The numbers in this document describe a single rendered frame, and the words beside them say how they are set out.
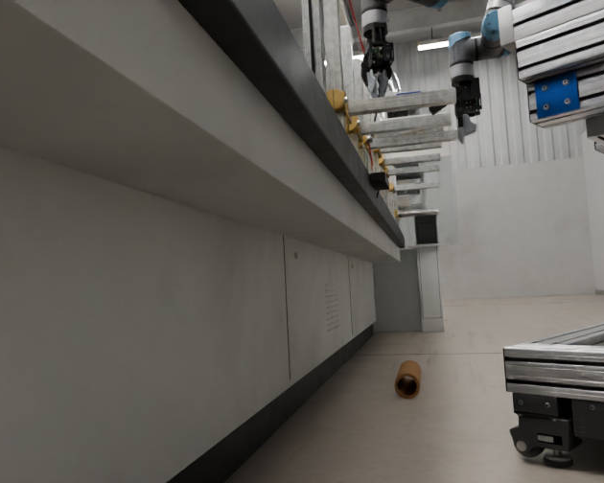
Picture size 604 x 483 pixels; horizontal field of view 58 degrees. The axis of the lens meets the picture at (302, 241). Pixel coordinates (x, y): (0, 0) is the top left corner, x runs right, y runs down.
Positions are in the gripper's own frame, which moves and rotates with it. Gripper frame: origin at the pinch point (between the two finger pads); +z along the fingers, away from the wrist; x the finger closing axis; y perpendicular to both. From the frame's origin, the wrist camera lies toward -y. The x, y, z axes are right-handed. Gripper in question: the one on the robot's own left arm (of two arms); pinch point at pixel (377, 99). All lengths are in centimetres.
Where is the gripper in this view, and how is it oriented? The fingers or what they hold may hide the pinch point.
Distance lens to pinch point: 165.5
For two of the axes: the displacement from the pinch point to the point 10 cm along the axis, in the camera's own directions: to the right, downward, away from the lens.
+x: 9.9, -0.4, 1.2
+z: 0.5, 10.0, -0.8
